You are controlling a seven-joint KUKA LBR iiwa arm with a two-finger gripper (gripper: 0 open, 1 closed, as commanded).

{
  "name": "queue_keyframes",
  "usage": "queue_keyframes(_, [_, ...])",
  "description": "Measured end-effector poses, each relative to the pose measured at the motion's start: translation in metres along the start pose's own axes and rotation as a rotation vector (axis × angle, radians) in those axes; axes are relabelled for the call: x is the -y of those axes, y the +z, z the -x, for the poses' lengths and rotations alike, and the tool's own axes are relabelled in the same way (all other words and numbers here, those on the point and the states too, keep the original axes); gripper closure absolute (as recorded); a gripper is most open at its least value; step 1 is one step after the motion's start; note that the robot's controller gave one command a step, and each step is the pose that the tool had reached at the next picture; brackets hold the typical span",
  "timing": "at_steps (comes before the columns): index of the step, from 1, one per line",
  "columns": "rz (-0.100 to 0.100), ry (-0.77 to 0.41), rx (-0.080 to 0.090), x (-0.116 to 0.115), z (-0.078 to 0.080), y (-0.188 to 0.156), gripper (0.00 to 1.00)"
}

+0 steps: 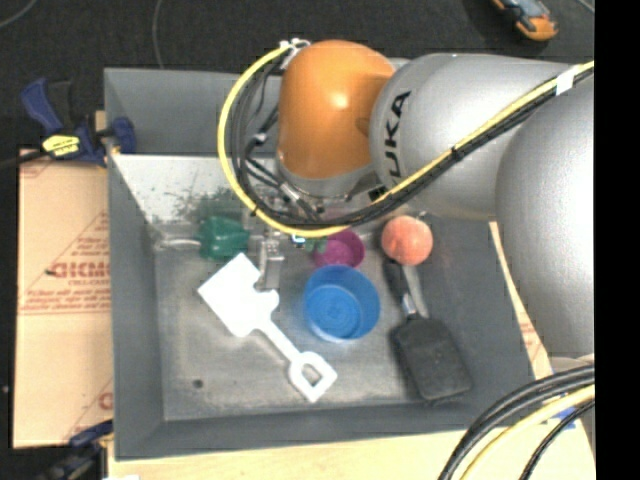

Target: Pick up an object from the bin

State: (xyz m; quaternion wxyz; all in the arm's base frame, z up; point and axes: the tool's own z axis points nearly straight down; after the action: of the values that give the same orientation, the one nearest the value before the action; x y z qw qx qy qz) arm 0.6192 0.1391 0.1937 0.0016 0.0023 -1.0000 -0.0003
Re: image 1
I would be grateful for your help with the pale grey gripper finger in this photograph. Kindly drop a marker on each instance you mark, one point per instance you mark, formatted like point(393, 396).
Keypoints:
point(255, 250)
point(273, 270)

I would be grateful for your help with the brown cardboard board red print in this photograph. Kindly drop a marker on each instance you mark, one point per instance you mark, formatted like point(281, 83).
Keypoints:
point(60, 348)

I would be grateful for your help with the green toy bell pepper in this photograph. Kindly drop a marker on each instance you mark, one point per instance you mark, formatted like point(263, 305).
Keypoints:
point(222, 240)

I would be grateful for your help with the purple plastic cup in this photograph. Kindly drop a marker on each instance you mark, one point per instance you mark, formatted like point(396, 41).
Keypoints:
point(345, 250)

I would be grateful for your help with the blue plastic cup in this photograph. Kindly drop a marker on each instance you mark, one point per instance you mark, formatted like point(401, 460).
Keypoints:
point(340, 305)

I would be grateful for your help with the black spatula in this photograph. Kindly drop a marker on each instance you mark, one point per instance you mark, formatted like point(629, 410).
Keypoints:
point(430, 358)

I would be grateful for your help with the white toy shovel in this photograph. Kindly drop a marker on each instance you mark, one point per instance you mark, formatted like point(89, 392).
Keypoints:
point(240, 298)

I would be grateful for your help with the orange-pink toy peach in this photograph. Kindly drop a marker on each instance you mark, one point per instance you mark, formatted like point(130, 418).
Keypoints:
point(406, 240)

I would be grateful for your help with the grey metal bin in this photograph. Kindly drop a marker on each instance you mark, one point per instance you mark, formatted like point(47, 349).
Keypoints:
point(150, 318)

